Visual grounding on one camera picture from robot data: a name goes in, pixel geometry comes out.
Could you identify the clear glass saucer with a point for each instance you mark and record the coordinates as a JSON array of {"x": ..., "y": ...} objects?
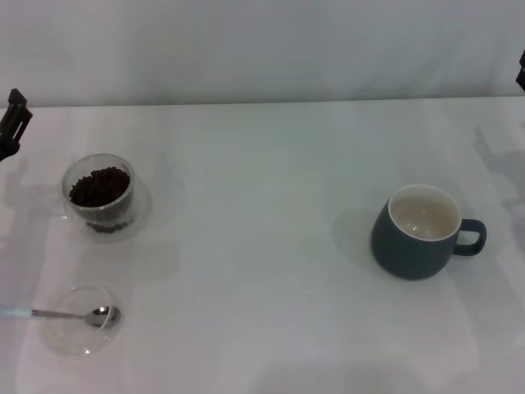
[{"x": 78, "y": 340}]

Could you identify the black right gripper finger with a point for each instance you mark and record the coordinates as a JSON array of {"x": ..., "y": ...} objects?
[{"x": 521, "y": 74}]

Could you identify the dark blue ceramic mug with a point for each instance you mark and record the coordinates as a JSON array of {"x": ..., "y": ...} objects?
[{"x": 404, "y": 256}]

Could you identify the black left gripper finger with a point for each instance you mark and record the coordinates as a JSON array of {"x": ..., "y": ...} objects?
[{"x": 17, "y": 115}]

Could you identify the double-walled clear glass cup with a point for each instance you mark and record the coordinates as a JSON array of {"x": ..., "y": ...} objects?
[{"x": 123, "y": 193}]

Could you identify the coffee beans pile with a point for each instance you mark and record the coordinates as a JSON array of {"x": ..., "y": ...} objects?
[{"x": 100, "y": 186}]

